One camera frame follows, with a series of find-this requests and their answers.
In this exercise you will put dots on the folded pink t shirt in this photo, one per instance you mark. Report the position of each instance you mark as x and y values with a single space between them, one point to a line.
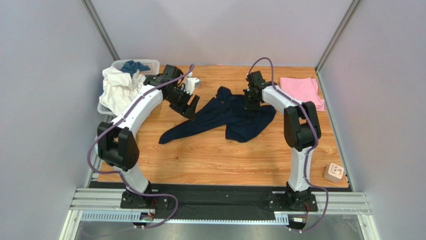
303 89

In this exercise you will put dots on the pink cube power socket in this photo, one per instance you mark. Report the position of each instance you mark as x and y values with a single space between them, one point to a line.
334 173

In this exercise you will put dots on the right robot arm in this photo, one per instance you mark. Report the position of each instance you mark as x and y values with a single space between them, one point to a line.
301 131

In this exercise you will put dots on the white t shirt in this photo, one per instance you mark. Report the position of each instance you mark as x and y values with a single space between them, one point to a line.
119 89

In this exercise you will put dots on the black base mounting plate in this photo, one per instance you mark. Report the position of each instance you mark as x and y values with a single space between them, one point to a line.
219 202

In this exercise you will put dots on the aluminium front rail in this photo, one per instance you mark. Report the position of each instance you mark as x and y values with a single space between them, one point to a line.
102 205

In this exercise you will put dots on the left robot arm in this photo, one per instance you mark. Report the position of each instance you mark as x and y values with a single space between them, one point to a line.
116 141

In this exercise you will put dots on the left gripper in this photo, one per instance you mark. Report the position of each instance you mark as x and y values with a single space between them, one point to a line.
190 113

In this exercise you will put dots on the blue t shirt in basket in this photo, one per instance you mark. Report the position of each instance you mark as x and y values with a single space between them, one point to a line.
131 67

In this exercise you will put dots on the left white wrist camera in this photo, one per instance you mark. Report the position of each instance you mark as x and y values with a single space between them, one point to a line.
190 84

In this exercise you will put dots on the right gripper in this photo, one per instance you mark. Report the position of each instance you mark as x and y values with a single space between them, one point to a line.
251 102

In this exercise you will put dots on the navy blue t shirt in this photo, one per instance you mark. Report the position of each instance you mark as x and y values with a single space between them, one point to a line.
224 109

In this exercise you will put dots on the white laundry basket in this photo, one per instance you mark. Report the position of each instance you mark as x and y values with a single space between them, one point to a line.
153 64

